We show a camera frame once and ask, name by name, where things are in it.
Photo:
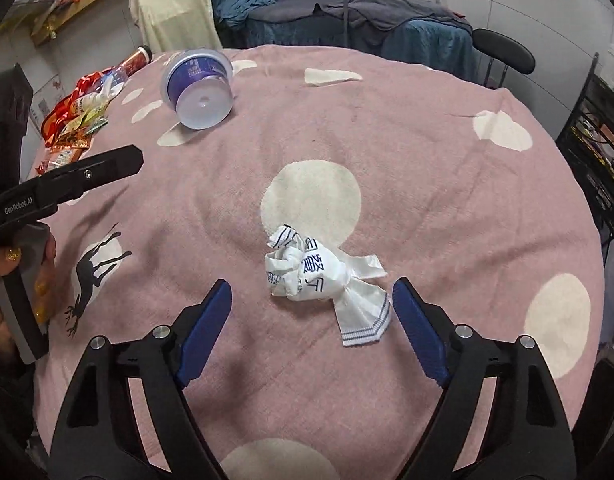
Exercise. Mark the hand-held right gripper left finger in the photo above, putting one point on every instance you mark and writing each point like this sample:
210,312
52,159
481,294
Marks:
207,330

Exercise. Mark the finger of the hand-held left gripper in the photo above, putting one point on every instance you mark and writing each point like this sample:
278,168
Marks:
97,170

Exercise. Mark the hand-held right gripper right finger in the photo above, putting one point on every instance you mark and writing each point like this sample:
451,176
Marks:
419,330

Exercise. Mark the white blue-printed wrapper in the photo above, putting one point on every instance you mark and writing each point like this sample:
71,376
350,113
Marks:
307,270

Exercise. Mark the person's left hand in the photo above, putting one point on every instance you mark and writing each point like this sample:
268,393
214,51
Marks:
2,265

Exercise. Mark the pile of snack wrappers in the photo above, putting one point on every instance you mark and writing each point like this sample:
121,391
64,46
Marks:
72,120

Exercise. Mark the red label plastic bottle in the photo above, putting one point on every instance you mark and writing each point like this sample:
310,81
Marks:
132,62

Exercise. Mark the purple yogurt cup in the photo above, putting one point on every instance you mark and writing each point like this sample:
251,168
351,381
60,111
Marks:
197,80

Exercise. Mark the cluttered wooden shelf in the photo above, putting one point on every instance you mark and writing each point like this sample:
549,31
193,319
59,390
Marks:
77,0

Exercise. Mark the pink printed blanket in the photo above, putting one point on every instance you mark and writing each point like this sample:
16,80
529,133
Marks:
387,160

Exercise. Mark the cream cloth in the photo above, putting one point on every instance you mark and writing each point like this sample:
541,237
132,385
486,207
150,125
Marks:
172,5

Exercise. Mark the black metal rack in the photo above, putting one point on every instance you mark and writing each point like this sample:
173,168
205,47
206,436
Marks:
594,160

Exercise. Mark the blue grey fabric pile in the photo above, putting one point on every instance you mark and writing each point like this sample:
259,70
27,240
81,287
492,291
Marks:
427,45

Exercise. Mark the thin upright pole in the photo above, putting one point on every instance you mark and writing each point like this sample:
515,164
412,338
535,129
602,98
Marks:
346,20

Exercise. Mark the black stool chair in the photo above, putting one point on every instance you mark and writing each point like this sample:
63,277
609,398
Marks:
502,47

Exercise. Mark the grey bed blanket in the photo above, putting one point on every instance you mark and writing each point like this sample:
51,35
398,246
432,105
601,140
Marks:
387,10

